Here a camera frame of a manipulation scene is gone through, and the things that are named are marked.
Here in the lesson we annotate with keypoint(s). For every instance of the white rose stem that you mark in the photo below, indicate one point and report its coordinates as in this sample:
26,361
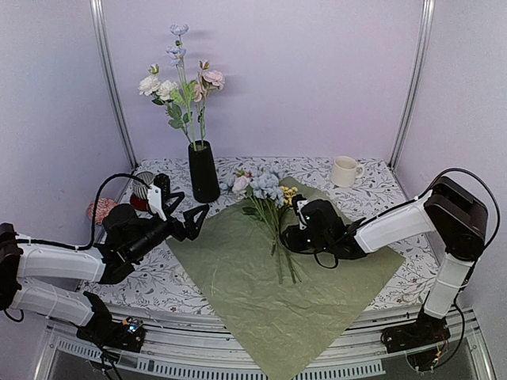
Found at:
166,94

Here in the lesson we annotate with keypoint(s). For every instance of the striped black white cup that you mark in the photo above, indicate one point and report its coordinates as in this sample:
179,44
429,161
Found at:
141,186

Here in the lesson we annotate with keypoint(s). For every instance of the aluminium frame post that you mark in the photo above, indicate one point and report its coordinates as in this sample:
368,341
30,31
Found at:
99,26
422,46

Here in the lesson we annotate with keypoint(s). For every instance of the floral patterned tablecloth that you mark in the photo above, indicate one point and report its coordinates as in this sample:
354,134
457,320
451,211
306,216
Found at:
160,283

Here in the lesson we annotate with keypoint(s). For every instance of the pink patterned ball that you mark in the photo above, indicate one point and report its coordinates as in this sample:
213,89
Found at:
104,206

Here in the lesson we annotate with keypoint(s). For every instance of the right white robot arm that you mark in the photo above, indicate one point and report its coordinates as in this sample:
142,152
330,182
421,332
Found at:
446,217

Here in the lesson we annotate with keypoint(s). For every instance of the peach paper flower bouquet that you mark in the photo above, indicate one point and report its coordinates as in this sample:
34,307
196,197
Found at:
261,188

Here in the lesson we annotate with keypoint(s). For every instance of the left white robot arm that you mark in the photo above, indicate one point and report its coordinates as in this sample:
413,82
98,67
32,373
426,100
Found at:
24,261

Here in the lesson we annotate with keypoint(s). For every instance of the cream ceramic mug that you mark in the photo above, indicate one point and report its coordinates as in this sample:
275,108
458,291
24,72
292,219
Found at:
346,171

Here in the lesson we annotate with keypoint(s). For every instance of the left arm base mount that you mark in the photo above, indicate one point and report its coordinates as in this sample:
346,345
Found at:
103,331

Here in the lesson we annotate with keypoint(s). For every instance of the aluminium front rail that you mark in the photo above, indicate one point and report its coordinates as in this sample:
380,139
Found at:
192,346

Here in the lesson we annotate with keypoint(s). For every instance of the small blue flower stem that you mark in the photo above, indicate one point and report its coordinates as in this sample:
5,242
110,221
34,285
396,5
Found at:
177,60

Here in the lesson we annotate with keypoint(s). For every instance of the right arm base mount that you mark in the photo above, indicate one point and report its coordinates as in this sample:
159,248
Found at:
424,331

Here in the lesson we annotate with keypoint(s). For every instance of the pink rose stem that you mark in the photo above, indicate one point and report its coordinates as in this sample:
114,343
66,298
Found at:
207,81

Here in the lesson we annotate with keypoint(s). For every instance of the right aluminium frame post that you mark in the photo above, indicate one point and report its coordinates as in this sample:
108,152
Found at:
422,46

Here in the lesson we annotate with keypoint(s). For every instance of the black cylindrical vase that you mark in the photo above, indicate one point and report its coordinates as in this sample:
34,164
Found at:
203,173

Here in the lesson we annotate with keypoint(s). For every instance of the red round coaster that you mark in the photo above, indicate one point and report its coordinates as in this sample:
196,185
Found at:
138,203

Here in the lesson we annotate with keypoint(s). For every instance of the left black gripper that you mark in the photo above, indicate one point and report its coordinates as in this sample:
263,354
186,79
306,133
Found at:
190,229

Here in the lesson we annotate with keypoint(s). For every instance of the left aluminium frame post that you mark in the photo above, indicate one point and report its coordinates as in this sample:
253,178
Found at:
99,26

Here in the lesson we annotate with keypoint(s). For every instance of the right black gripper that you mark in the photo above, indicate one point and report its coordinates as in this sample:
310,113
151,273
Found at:
293,241

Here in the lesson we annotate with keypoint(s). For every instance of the yellow daisy sprig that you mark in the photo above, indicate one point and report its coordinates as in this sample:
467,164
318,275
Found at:
288,195

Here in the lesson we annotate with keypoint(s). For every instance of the green and peach wrapping paper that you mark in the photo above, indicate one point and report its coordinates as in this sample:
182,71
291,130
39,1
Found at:
283,326

